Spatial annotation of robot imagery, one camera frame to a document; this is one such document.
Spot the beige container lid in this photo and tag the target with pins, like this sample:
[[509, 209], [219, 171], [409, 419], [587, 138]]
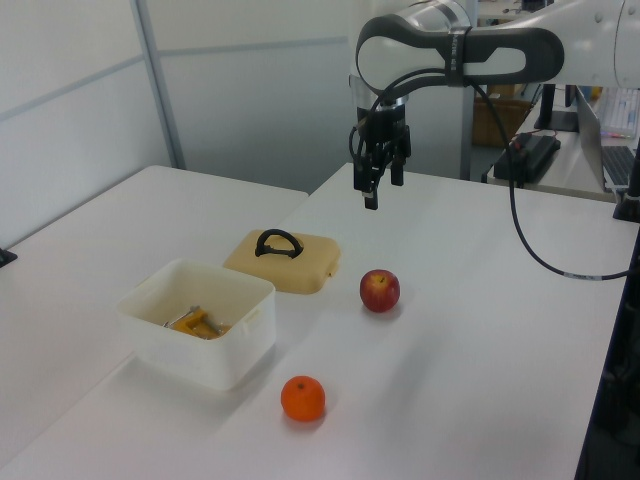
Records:
[[300, 267]]

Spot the black monitor stand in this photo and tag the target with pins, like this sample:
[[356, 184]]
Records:
[[550, 110]]

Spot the grey partition post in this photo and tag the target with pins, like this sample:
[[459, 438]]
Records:
[[160, 85]]

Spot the grey laptop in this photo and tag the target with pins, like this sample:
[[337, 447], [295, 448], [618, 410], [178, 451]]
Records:
[[595, 145]]

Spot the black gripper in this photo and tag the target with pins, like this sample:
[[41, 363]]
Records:
[[385, 127]]

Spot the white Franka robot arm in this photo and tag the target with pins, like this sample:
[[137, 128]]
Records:
[[500, 30]]

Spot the black camera stand pole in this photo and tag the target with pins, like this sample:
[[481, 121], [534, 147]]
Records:
[[612, 360]]

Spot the orange mandarin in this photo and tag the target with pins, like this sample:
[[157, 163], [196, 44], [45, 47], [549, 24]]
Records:
[[303, 399]]

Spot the brown cardboard box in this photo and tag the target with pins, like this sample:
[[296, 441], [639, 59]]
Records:
[[492, 117]]

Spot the black electronic box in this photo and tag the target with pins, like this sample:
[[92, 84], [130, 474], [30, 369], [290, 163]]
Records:
[[530, 155]]

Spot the red apple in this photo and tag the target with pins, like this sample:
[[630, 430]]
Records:
[[380, 291]]

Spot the yellow C-clamp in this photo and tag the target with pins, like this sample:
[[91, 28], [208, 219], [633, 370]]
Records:
[[192, 322]]

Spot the white plastic container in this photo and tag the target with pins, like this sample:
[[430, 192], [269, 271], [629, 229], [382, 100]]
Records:
[[210, 360]]

